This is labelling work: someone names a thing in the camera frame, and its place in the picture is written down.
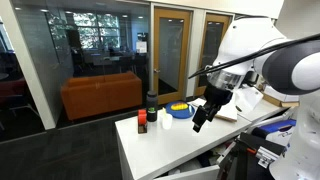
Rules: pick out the blue and white device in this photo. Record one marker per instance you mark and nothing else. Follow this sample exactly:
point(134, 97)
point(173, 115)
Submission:
point(276, 128)

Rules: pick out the orange sofa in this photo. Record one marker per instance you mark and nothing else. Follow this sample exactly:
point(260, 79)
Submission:
point(100, 96)

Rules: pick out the white paper sign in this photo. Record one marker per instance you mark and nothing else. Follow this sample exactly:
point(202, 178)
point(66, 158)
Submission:
point(141, 47)

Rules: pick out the wide wooden glass door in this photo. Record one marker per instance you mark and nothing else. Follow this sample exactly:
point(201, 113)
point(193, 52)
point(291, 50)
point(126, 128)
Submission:
point(156, 50)

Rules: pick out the yellow toy corn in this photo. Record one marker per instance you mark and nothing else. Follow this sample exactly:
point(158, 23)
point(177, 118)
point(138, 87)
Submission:
point(179, 106)

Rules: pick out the black metal clamp stand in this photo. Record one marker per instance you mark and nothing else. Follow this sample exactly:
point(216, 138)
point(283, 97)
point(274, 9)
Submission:
point(250, 156)

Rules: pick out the white cup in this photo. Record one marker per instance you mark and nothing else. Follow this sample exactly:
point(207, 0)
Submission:
point(167, 122)

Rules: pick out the white paper sheet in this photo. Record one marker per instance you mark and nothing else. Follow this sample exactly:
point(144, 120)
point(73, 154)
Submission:
point(250, 96)

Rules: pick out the blue plate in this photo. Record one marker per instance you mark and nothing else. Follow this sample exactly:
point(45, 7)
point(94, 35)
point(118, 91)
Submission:
point(176, 114)

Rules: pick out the small orange bottle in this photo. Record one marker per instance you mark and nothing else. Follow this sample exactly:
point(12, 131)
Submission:
point(142, 120)

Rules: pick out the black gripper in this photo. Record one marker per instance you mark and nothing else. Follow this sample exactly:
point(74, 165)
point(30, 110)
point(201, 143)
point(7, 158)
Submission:
point(216, 96)

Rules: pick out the black water bottle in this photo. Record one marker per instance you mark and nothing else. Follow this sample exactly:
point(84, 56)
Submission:
point(152, 106)

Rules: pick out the narrow wooden glass door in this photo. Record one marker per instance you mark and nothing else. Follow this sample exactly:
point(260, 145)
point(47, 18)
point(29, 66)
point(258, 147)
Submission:
point(201, 50)

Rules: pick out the dark red chair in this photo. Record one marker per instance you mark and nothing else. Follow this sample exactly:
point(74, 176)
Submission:
point(13, 90)

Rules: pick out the yellow marker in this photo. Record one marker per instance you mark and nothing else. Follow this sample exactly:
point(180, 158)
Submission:
point(164, 111)

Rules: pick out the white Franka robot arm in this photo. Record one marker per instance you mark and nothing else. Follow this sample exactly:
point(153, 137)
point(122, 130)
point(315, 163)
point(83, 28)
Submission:
point(246, 40)

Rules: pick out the white flat box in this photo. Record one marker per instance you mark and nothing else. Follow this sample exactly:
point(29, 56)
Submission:
point(283, 96)

